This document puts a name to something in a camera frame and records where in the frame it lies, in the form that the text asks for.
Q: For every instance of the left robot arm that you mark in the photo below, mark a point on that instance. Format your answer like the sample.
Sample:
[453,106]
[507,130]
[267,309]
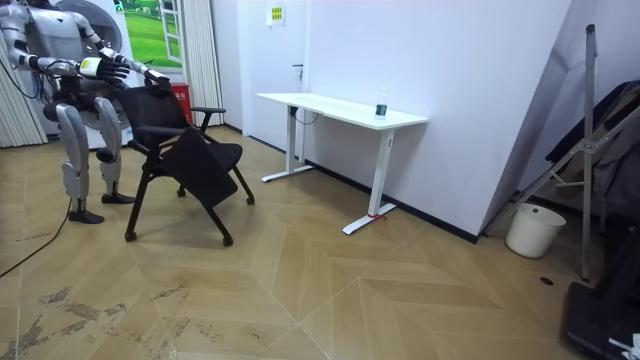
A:
[92,36]

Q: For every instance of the silver metal tripod stand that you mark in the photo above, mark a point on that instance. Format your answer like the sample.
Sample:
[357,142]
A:
[590,125]

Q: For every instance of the white door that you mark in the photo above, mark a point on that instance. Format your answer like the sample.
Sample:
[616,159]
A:
[277,60]

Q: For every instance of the clear plastic water bottle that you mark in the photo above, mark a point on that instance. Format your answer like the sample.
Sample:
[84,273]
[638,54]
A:
[381,106]

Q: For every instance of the white pleated curtain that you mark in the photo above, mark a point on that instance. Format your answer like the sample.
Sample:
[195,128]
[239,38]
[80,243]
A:
[15,120]
[200,55]

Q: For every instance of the robot legs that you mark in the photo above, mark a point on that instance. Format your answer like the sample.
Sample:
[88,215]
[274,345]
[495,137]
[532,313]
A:
[75,140]

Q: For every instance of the white plastic bucket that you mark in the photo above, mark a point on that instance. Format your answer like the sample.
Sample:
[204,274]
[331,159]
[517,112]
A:
[532,232]

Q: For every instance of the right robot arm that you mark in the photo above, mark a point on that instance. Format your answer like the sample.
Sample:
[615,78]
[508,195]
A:
[14,35]

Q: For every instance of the robot body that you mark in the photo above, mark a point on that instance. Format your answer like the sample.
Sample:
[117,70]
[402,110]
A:
[55,35]

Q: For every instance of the white standing desk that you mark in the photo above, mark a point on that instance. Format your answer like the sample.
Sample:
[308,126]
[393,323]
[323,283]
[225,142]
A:
[345,111]

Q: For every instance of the white washing machine tower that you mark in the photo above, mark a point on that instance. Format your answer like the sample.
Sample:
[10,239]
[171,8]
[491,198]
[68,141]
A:
[107,22]

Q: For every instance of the black floor disc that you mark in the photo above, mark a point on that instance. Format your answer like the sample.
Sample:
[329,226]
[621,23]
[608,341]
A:
[546,281]

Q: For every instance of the yellow door sign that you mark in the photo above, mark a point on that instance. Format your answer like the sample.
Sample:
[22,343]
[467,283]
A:
[276,14]

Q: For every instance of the black equipment case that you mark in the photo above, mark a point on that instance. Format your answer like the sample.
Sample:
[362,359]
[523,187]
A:
[600,320]

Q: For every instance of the black wheeled office chair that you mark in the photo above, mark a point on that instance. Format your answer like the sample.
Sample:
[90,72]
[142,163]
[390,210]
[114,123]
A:
[200,160]

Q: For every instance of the grey leaning board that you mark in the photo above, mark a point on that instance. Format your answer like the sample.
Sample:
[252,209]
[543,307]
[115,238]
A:
[540,110]

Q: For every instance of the red fire extinguisher box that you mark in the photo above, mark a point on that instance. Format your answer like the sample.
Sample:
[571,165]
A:
[183,100]

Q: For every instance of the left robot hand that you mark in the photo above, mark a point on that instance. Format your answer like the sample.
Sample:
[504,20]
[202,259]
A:
[159,80]

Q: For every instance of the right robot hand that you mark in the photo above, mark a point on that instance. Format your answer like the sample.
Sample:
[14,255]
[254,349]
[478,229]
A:
[102,69]

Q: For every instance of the green meadow wall poster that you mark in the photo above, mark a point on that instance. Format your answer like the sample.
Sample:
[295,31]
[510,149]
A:
[147,35]

